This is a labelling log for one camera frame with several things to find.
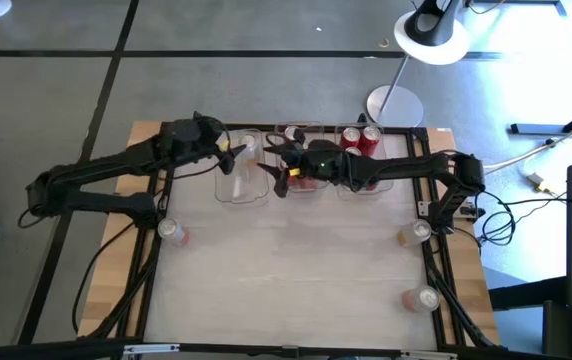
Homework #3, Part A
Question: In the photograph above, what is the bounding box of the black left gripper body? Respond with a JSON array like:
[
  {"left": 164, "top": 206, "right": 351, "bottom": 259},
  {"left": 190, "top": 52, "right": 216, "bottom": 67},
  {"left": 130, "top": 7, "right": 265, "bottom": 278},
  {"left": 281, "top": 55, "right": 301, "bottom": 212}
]
[{"left": 159, "top": 117, "right": 227, "bottom": 164}]

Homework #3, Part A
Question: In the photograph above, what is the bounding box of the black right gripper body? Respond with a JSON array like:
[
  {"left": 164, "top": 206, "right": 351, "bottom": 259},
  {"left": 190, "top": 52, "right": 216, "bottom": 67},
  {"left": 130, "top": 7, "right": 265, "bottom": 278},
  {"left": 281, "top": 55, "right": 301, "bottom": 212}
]
[{"left": 290, "top": 140, "right": 362, "bottom": 194}]

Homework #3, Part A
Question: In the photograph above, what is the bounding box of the clear plastic bin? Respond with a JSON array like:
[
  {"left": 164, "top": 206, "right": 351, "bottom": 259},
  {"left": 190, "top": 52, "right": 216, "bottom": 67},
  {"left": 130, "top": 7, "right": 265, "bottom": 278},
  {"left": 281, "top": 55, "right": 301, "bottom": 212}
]
[
  {"left": 214, "top": 128, "right": 271, "bottom": 205},
  {"left": 334, "top": 122, "right": 395, "bottom": 196},
  {"left": 274, "top": 121, "right": 331, "bottom": 194}
]

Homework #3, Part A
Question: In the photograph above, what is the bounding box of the grey round floor stand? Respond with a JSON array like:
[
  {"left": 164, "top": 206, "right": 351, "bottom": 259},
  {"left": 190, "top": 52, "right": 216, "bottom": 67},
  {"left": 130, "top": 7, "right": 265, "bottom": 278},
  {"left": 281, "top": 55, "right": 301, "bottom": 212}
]
[{"left": 365, "top": 52, "right": 425, "bottom": 129}]

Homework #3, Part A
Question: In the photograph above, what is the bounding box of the white round base black stand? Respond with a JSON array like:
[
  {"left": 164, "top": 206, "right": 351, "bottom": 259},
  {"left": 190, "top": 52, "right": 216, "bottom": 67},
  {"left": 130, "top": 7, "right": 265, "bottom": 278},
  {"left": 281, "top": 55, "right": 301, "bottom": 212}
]
[{"left": 393, "top": 0, "right": 471, "bottom": 66}]

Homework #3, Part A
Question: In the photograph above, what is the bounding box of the white power adapter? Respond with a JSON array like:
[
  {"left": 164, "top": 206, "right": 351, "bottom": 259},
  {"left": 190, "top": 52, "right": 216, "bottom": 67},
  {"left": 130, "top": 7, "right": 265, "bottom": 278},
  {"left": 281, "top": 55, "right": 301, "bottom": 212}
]
[{"left": 524, "top": 171, "right": 556, "bottom": 195}]

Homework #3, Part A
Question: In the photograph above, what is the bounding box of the black desk foot bar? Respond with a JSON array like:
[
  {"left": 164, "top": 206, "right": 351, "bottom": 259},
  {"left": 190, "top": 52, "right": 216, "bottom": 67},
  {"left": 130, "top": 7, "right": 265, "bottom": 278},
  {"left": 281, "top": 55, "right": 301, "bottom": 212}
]
[{"left": 509, "top": 97, "right": 572, "bottom": 137}]

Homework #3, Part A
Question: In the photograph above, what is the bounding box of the black aluminium table frame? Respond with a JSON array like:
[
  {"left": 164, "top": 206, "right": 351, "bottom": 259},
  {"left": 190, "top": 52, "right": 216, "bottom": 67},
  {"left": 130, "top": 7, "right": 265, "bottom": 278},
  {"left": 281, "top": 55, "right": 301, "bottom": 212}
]
[{"left": 85, "top": 121, "right": 500, "bottom": 360}]

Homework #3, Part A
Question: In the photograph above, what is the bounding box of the coiled black cable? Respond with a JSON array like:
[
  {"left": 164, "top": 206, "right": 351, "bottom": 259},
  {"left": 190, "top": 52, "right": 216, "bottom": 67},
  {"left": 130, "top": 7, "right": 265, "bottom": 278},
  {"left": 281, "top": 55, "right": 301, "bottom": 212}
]
[{"left": 479, "top": 197, "right": 518, "bottom": 247}]

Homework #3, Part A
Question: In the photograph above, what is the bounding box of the long black cable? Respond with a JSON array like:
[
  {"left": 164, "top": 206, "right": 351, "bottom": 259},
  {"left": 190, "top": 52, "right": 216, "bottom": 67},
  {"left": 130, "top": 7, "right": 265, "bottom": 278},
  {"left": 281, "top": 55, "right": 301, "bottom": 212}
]
[{"left": 71, "top": 222, "right": 135, "bottom": 335}]

